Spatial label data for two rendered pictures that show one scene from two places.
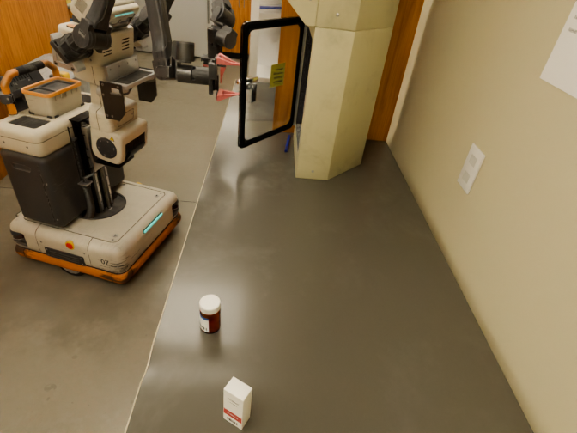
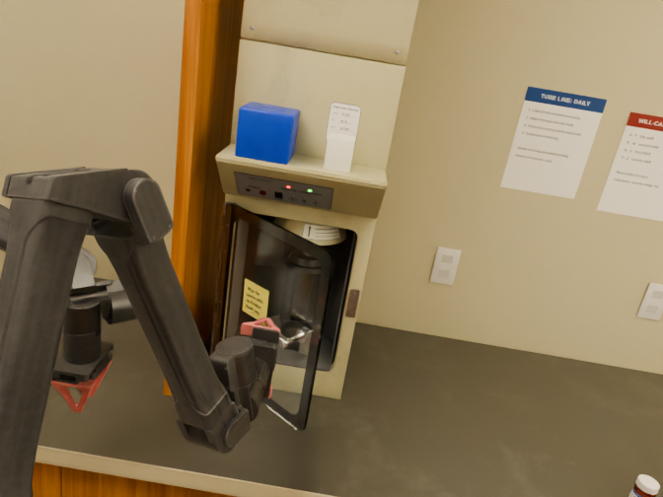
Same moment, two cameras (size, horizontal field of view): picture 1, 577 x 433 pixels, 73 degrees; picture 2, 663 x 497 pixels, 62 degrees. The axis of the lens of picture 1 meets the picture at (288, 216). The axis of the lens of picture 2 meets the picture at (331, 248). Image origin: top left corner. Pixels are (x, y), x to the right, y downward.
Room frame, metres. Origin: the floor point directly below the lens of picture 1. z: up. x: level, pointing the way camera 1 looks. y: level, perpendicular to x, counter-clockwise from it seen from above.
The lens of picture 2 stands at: (1.13, 1.10, 1.75)
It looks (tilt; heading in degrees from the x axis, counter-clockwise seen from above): 21 degrees down; 275
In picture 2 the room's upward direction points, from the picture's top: 10 degrees clockwise
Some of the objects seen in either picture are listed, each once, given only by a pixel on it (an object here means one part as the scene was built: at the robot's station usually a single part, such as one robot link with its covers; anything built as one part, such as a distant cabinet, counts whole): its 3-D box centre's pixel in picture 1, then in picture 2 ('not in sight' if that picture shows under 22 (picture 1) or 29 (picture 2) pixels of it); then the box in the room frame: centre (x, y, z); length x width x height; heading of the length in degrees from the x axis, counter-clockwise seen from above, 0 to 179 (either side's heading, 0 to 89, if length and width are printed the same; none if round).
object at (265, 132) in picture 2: not in sight; (267, 132); (1.38, 0.07, 1.56); 0.10 x 0.10 x 0.09; 5
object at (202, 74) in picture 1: (204, 76); (251, 377); (1.29, 0.34, 1.20); 0.07 x 0.07 x 0.10; 5
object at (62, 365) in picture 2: (215, 51); (82, 345); (1.58, 0.37, 1.20); 0.10 x 0.07 x 0.07; 95
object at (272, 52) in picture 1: (270, 82); (265, 316); (1.33, 0.12, 1.19); 0.30 x 0.01 x 0.40; 146
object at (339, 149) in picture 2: not in sight; (339, 152); (1.24, 0.06, 1.54); 0.05 x 0.05 x 0.06; 6
